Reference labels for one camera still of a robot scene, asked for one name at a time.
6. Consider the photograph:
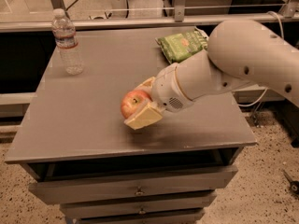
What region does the bottom grey drawer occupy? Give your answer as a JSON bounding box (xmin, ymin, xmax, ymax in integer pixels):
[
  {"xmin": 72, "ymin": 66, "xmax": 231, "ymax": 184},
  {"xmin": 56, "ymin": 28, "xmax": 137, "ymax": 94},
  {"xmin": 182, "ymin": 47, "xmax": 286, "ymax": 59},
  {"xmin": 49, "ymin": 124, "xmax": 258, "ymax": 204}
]
[{"xmin": 78, "ymin": 208, "xmax": 205, "ymax": 224}]

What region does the black tool on floor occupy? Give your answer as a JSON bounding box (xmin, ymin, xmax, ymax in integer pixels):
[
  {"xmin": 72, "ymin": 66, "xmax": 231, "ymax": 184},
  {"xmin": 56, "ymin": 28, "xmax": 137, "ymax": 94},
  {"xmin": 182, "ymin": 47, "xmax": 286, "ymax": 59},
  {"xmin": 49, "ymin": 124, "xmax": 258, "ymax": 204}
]
[{"xmin": 283, "ymin": 171, "xmax": 299, "ymax": 194}]

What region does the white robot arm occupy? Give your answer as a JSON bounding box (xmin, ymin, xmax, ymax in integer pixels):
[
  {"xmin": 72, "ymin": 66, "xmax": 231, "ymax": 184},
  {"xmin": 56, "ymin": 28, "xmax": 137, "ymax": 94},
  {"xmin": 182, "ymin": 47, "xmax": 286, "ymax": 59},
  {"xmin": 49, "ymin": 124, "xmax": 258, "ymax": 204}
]
[{"xmin": 125, "ymin": 19, "xmax": 299, "ymax": 130}]

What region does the green chip bag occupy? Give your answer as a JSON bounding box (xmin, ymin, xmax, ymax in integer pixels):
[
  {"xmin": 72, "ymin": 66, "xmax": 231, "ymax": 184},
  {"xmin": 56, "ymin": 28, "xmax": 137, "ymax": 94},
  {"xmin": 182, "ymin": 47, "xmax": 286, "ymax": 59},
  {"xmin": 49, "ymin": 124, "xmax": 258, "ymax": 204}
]
[{"xmin": 156, "ymin": 28, "xmax": 208, "ymax": 64}]

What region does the clear plastic water bottle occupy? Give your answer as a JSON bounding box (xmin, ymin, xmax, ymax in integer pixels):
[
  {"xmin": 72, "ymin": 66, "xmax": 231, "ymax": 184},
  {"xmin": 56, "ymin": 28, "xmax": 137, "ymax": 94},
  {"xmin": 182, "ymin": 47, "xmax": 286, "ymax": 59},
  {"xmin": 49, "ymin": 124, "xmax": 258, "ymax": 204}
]
[{"xmin": 51, "ymin": 8, "xmax": 84, "ymax": 76}]

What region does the middle grey drawer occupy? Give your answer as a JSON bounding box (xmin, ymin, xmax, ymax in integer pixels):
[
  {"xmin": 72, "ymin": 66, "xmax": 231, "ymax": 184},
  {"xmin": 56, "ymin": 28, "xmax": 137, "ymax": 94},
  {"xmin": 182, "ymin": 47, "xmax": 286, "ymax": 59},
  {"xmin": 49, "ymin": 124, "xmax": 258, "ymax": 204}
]
[{"xmin": 61, "ymin": 190, "xmax": 216, "ymax": 218}]

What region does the grey drawer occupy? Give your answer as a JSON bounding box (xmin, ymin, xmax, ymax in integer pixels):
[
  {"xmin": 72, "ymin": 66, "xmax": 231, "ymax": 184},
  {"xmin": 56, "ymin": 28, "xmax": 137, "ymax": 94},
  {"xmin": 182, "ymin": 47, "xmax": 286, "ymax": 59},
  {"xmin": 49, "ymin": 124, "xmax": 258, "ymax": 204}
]
[
  {"xmin": 78, "ymin": 208, "xmax": 205, "ymax": 224},
  {"xmin": 61, "ymin": 190, "xmax": 216, "ymax": 218},
  {"xmin": 29, "ymin": 165, "xmax": 237, "ymax": 204}
]

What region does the grey drawer cabinet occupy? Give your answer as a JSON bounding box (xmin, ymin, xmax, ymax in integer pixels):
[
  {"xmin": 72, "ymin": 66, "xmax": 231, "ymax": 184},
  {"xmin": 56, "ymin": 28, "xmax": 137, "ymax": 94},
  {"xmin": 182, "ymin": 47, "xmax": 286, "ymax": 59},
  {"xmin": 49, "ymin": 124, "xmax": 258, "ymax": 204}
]
[{"xmin": 4, "ymin": 26, "xmax": 258, "ymax": 224}]

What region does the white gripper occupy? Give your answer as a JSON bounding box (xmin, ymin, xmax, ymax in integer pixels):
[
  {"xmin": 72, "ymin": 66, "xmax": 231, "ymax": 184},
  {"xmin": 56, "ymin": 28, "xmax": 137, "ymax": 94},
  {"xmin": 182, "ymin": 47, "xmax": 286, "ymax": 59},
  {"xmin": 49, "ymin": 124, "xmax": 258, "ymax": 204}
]
[{"xmin": 124, "ymin": 63, "xmax": 193, "ymax": 130}]

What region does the grey metal railing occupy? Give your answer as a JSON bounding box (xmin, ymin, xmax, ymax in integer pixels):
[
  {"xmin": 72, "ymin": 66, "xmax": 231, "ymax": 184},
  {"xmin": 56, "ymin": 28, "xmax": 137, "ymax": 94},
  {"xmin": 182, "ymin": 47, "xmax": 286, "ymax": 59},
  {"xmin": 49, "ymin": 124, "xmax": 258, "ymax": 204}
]
[{"xmin": 0, "ymin": 12, "xmax": 299, "ymax": 33}]

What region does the top grey drawer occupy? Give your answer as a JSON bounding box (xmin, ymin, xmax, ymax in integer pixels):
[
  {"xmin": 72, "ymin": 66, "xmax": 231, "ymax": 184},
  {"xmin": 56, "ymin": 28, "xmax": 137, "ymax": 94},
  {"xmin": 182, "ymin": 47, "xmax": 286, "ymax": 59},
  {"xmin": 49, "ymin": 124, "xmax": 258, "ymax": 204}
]
[{"xmin": 29, "ymin": 165, "xmax": 237, "ymax": 204}]

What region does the red apple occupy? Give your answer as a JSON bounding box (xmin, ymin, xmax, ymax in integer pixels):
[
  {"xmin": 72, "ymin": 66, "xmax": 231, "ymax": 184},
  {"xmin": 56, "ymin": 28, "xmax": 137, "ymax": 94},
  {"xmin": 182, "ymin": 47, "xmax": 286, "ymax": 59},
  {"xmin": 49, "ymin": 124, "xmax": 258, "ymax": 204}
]
[{"xmin": 121, "ymin": 90, "xmax": 151, "ymax": 119}]

